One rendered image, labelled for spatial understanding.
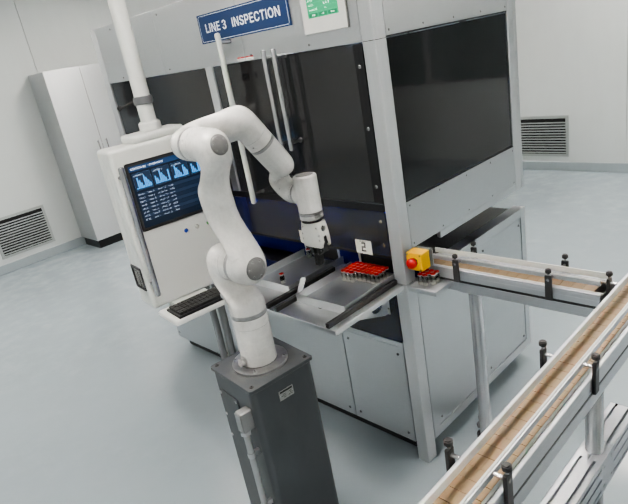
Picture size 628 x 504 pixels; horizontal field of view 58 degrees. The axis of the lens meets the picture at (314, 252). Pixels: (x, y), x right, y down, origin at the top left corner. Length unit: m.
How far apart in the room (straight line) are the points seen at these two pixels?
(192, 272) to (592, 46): 4.95
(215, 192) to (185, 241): 1.07
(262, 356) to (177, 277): 0.98
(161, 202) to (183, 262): 0.31
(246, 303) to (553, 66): 5.44
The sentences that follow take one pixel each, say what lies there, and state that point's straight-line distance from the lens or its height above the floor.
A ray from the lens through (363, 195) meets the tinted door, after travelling 2.24.
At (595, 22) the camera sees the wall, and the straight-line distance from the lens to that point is 6.60.
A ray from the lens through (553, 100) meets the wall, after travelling 6.84.
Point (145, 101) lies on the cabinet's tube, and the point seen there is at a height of 1.71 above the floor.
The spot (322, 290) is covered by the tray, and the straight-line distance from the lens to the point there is 2.33.
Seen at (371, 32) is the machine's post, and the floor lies 1.82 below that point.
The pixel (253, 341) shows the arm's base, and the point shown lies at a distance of 1.87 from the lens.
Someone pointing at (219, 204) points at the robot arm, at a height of 1.44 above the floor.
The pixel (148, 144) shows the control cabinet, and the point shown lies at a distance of 2.63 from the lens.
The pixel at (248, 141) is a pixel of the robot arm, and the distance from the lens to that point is 1.78.
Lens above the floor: 1.84
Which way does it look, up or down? 20 degrees down
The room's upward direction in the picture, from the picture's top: 11 degrees counter-clockwise
